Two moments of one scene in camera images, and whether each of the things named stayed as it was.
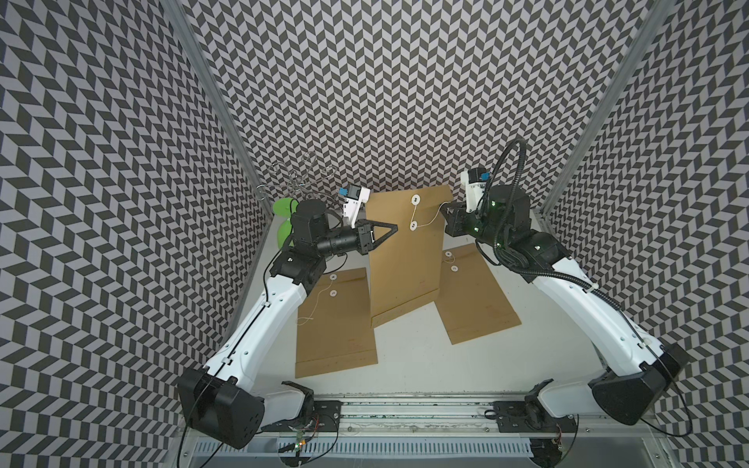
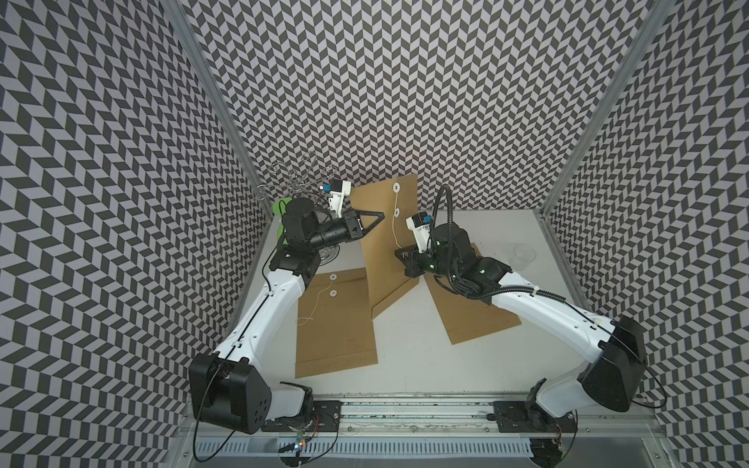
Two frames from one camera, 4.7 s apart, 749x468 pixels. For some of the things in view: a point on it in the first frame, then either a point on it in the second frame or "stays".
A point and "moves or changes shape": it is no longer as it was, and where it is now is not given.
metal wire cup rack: [304, 178] stays
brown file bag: [334, 329] stays
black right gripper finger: [454, 213] → [409, 256]
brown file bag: [407, 270] moves or changes shape
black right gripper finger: [457, 229] → [413, 270]
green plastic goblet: [282, 209] stays
